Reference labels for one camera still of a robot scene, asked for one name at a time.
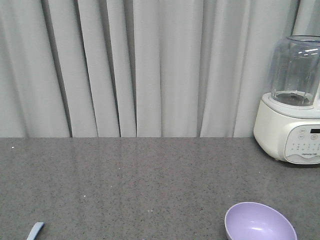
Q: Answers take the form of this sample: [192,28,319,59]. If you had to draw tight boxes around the light blue plastic spoon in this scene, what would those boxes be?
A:
[26,222,45,240]

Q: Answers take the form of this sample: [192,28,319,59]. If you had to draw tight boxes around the white blender with glass jar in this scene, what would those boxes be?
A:
[253,35,320,165]

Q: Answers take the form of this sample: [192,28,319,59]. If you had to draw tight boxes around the purple plastic bowl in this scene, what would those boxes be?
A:
[224,202,298,240]

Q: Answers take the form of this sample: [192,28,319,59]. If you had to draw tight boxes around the grey white curtain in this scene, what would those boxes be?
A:
[0,0,320,138]

